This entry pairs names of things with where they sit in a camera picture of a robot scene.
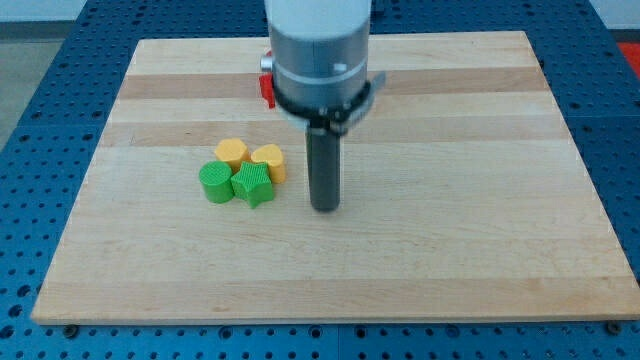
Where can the grey clamp tool mount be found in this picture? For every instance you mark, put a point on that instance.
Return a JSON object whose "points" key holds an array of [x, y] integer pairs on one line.
{"points": [[336, 119]]}

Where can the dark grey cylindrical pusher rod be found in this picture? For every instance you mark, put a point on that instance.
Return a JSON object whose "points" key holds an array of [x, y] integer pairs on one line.
{"points": [[323, 162]]}

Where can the green cylinder block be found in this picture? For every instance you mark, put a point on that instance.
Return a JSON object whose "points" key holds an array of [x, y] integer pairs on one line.
{"points": [[215, 180]]}

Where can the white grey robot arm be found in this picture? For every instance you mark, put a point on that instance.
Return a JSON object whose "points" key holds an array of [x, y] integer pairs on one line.
{"points": [[319, 64]]}

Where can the red block behind arm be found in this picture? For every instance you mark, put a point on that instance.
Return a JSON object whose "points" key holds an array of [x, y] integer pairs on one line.
{"points": [[266, 79]]}

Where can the yellow heart block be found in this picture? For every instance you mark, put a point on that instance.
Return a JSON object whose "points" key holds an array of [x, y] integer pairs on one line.
{"points": [[272, 155]]}

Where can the green star block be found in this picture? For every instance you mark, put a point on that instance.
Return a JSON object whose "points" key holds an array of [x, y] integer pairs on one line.
{"points": [[253, 184]]}

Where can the yellow hexagon block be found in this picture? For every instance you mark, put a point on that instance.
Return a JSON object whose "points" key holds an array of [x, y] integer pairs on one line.
{"points": [[233, 151]]}

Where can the wooden board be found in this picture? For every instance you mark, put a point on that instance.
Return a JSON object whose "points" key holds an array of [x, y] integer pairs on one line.
{"points": [[464, 199]]}

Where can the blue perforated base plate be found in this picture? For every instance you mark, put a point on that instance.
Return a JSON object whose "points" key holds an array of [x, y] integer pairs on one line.
{"points": [[46, 156]]}

